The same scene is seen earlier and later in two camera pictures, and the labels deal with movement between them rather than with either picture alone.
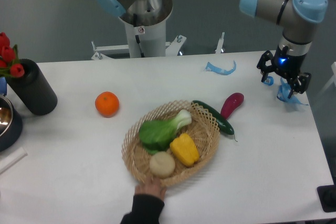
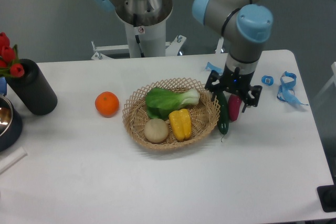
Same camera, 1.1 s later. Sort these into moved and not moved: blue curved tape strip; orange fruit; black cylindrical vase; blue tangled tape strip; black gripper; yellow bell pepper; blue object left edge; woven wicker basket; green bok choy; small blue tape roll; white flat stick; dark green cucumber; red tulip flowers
Moved: dark green cucumber; woven wicker basket; black gripper; green bok choy; yellow bell pepper
Not moved: blue tangled tape strip; blue curved tape strip; blue object left edge; small blue tape roll; orange fruit; white flat stick; black cylindrical vase; red tulip flowers
